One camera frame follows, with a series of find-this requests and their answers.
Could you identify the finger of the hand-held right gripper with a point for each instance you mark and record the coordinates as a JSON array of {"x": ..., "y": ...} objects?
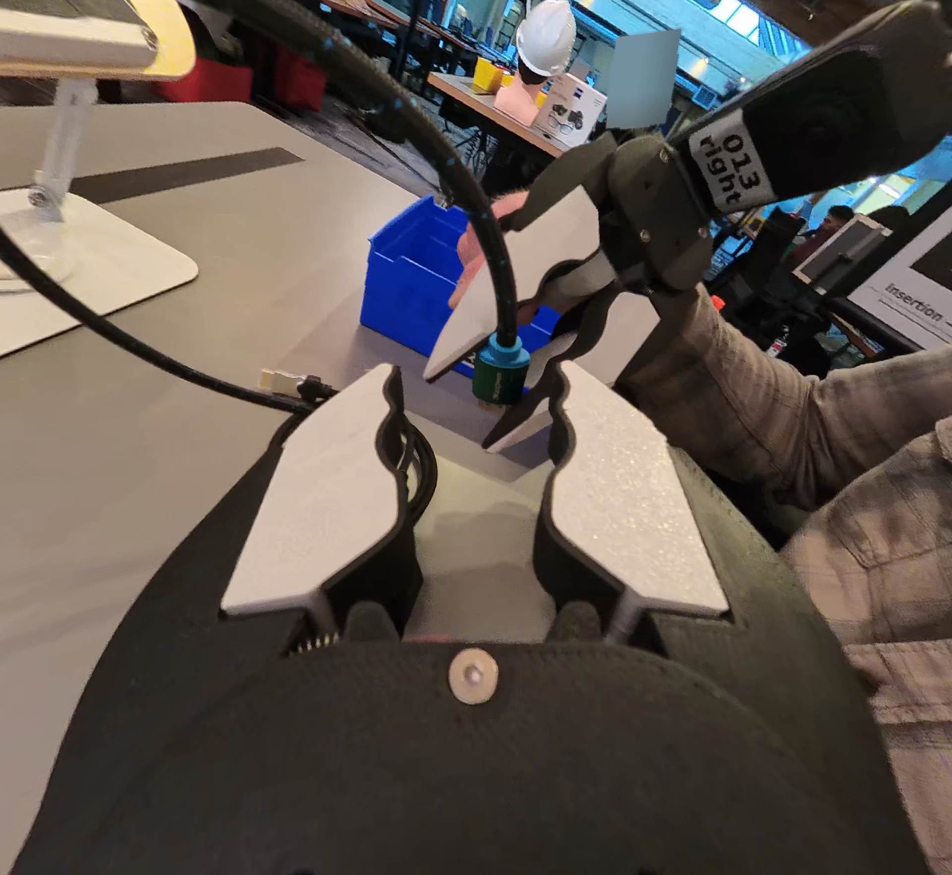
[
  {"x": 550, "y": 235},
  {"x": 628, "y": 324}
]

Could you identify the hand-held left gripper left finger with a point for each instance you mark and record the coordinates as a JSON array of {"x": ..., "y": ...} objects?
[{"x": 320, "y": 510}]

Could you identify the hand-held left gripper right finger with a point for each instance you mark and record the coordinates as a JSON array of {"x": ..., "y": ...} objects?
[{"x": 632, "y": 510}]

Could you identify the blue storage bin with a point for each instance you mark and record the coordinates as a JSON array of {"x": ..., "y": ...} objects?
[{"x": 409, "y": 280}]

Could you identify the person's right hand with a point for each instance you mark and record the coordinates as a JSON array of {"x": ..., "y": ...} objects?
[{"x": 470, "y": 257}]

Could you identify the white product box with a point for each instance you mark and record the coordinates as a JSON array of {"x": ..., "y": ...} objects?
[{"x": 576, "y": 108}]

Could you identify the pink display stand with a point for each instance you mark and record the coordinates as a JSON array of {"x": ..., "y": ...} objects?
[{"x": 517, "y": 105}]

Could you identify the wooden display table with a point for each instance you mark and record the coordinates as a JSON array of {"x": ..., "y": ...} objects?
[{"x": 461, "y": 92}]

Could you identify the small yellow bin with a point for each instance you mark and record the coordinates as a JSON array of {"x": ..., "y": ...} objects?
[{"x": 491, "y": 75}]

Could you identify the white hard hat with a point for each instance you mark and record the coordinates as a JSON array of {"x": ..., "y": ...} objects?
[{"x": 547, "y": 34}]

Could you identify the white sign board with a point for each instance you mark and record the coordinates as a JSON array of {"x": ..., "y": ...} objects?
[{"x": 907, "y": 294}]

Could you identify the person's plaid shirt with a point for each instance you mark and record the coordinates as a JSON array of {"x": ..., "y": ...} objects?
[{"x": 892, "y": 592}]

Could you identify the red bag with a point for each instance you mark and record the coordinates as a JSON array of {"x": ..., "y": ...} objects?
[
  {"x": 216, "y": 82},
  {"x": 301, "y": 79}
]

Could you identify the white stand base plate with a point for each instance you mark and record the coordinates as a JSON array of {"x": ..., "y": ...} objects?
[{"x": 134, "y": 272}]

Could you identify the white bracket bar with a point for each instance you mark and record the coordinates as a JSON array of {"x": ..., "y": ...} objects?
[{"x": 74, "y": 42}]

